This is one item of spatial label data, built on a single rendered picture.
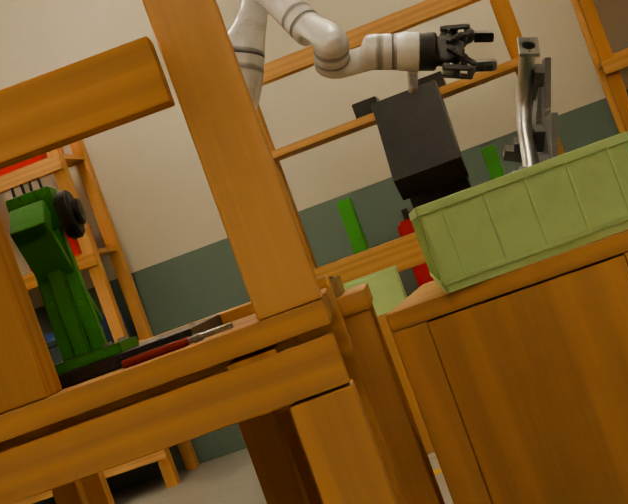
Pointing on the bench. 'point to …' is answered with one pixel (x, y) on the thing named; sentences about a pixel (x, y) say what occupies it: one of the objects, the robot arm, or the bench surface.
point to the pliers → (174, 346)
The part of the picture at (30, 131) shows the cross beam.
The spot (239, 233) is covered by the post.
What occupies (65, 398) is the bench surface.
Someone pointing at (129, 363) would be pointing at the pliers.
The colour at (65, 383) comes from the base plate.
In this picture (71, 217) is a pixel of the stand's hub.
